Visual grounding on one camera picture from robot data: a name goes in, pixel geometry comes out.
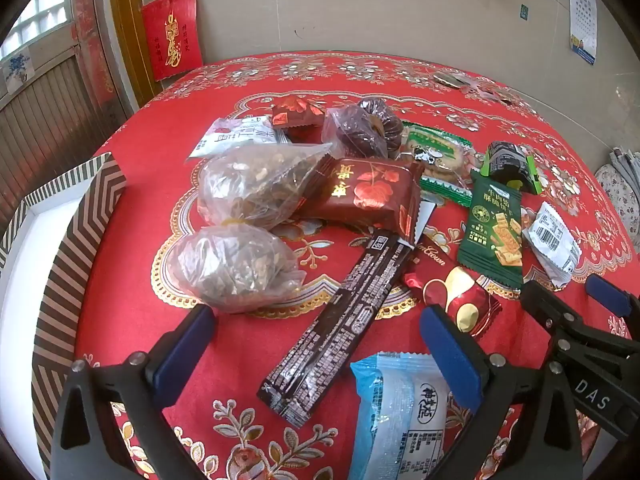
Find black green snack packet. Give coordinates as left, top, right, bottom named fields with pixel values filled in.
left=480, top=141, right=543, bottom=196

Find clear bag of dates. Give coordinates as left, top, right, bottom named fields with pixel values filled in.
left=320, top=105, right=391, bottom=158

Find red couplet strip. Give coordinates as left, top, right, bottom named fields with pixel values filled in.
left=70, top=0, right=118, bottom=108

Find large clear bag of nuts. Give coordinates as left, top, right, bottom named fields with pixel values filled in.
left=186, top=142, right=336, bottom=233

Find white strawberry snack packet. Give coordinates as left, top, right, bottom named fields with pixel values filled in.
left=522, top=202, right=583, bottom=291
left=185, top=115, right=286, bottom=163

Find small red snack packet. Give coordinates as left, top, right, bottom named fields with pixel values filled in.
left=270, top=95, right=328, bottom=143

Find dark brown wrapped pastry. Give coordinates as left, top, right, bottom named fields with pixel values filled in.
left=356, top=99, right=405, bottom=156

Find wooden door frame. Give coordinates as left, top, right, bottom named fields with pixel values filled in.
left=107, top=0, right=166, bottom=111

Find dark red jujube packet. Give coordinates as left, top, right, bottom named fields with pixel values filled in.
left=300, top=157, right=426, bottom=248

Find long black coffee stick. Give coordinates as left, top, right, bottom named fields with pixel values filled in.
left=257, top=230, right=416, bottom=428

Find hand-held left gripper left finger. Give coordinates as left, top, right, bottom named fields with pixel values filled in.
left=50, top=304, right=236, bottom=480

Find striped gift box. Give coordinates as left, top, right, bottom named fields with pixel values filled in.
left=0, top=152, right=128, bottom=461

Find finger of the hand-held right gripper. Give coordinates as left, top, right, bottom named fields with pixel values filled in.
left=520, top=280, right=583, bottom=343
left=585, top=274, right=640, bottom=318

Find red floral tablecloth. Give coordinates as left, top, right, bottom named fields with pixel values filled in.
left=75, top=52, right=640, bottom=480

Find dark green biscuit packet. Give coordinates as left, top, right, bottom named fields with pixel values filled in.
left=457, top=170, right=525, bottom=290

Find window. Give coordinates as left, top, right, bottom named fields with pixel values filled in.
left=0, top=0, right=71, bottom=61

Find red gold snack packet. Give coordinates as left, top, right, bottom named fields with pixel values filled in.
left=402, top=242, right=503, bottom=343

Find blue white window picture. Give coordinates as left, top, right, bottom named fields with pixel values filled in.
left=2, top=52, right=33, bottom=93

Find green white cookie packet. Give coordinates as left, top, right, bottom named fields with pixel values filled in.
left=400, top=122, right=476, bottom=206

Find small clear bag of nuts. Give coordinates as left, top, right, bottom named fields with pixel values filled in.
left=167, top=225, right=307, bottom=313

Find floral chair cushion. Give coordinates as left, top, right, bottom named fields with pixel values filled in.
left=595, top=147, right=640, bottom=251

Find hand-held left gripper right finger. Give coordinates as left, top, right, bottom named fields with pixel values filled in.
left=419, top=304, right=586, bottom=480

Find red paper wall decoration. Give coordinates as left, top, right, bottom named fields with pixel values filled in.
left=141, top=0, right=203, bottom=82

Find ribbed metal door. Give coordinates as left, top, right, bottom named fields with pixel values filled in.
left=0, top=45, right=128, bottom=231

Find wall calendar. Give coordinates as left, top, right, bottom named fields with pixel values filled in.
left=566, top=0, right=598, bottom=66

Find clear crumpled wrappers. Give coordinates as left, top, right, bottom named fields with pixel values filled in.
left=465, top=82, right=516, bottom=106

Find blue white snack packet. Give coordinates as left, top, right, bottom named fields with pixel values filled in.
left=347, top=352, right=473, bottom=480

